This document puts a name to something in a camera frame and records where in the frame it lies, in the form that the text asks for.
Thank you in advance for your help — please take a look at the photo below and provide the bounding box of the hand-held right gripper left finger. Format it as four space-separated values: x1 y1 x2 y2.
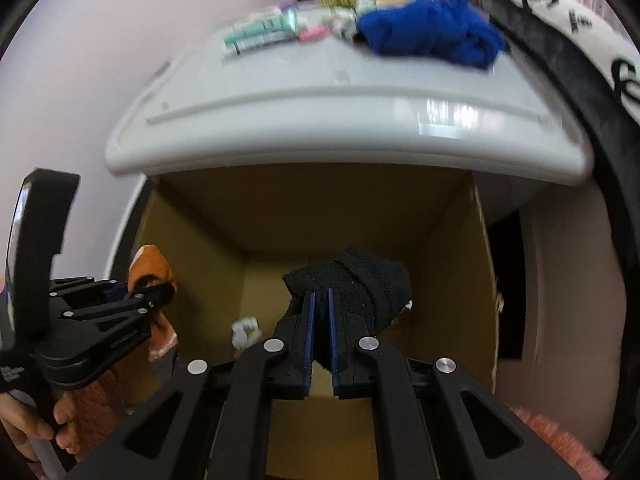
65 287 317 480

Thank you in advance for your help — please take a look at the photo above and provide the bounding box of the green white packet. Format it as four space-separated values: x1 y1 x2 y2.
327 4 377 38

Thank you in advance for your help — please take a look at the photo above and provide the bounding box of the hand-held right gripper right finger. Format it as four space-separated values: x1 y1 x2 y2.
327 287 608 480

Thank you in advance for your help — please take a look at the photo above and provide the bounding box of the crumpled white paper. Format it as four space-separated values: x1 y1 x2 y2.
231 316 262 350

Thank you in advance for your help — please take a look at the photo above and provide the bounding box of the white plastic table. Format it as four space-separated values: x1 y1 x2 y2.
105 0 593 233

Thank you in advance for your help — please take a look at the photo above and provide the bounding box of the brown cardboard box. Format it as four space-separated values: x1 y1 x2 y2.
107 162 503 480

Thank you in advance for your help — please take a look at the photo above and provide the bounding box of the pink fuzzy rug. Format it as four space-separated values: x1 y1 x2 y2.
507 404 603 463

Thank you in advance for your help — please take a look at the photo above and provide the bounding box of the black sock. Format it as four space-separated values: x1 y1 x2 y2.
282 247 413 372

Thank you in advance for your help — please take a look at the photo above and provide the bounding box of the blue cloth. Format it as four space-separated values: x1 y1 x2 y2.
356 0 507 69

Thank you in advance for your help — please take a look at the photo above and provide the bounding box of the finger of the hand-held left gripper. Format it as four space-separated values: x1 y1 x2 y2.
62 282 177 322
49 275 132 306

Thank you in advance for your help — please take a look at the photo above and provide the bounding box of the person's left hand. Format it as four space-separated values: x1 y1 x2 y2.
0 390 83 466

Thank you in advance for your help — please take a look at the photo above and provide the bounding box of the orange cloth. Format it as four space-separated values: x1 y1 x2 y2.
127 244 180 362

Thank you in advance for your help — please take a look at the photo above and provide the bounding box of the green cosmetic tube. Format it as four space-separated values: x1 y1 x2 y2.
222 9 302 44

